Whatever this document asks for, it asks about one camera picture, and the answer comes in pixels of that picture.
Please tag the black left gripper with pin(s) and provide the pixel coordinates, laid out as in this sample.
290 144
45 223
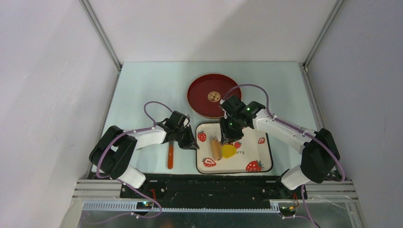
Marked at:
190 141

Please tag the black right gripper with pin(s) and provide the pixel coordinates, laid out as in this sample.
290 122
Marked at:
227 136

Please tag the yellow dough piece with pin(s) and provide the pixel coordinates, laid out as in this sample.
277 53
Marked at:
228 151

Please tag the wooden dough roller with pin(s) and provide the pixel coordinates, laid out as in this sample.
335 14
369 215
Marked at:
215 149

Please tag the white strawberry rectangular tray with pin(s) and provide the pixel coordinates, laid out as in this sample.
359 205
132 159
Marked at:
253 152

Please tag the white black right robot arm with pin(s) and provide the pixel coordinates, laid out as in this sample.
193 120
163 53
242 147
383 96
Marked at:
319 153

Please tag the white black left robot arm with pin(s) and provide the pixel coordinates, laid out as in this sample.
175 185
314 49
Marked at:
113 152

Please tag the red round tray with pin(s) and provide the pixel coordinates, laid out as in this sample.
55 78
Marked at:
205 92

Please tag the aluminium frame rail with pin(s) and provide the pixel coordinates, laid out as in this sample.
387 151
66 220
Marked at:
113 196

